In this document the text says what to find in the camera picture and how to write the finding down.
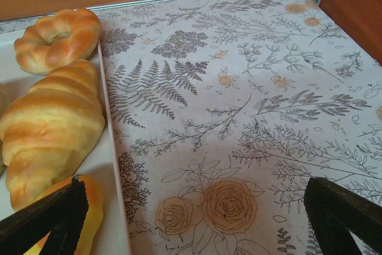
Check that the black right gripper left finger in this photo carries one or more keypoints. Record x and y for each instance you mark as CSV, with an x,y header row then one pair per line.
x,y
59,207

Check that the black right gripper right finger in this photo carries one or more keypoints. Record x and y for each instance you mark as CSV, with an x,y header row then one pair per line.
x,y
328,207

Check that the striped fake croissant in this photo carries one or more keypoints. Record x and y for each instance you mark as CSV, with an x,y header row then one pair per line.
x,y
50,129

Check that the floral patterned table cover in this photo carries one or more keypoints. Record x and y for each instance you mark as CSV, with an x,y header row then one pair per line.
x,y
209,117

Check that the pale pink tray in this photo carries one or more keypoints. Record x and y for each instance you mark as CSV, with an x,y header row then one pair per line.
x,y
103,177

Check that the small orange fake bread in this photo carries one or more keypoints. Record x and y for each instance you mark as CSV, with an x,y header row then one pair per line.
x,y
94,204

